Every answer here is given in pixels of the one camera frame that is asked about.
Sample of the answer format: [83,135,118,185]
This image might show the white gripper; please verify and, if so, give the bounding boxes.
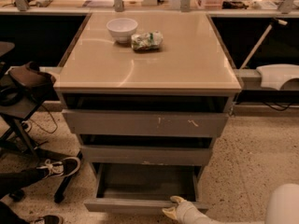
[162,195,202,224]

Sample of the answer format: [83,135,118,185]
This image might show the grey bottom drawer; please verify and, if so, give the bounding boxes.
[84,163,208,215]

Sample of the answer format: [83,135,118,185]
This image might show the grey drawer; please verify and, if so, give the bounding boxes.
[80,146,212,166]
[84,163,208,215]
[63,109,228,137]

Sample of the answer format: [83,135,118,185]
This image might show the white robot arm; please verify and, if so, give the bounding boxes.
[162,184,299,224]

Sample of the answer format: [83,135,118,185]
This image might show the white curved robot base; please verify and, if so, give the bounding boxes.
[256,63,299,91]

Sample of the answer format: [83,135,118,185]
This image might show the grey middle drawer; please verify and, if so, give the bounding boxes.
[80,146,212,166]

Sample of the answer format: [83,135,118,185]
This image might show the grey top drawer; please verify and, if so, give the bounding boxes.
[63,109,228,137]

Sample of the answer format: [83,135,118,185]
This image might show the grey drawer cabinet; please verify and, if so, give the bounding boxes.
[53,10,243,185]

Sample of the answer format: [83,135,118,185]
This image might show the black white sneaker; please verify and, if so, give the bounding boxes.
[37,157,80,178]

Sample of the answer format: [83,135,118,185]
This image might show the green white snack bag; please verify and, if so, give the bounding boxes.
[131,31,164,50]

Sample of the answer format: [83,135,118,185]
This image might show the black trouser leg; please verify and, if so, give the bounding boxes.
[0,168,49,199]

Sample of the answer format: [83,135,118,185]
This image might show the black stand with tray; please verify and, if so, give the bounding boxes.
[0,40,84,204]

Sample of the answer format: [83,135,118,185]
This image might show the white bowl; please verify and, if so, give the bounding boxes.
[107,18,138,43]

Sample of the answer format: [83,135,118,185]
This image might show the brown VR headset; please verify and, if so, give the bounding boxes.
[8,62,55,100]

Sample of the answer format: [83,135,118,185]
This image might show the black headphones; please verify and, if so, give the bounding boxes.
[0,86,22,106]

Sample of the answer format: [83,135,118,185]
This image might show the white stick with black tip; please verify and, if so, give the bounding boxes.
[239,18,288,69]

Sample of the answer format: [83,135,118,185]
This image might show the black cable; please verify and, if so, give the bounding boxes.
[27,103,60,135]

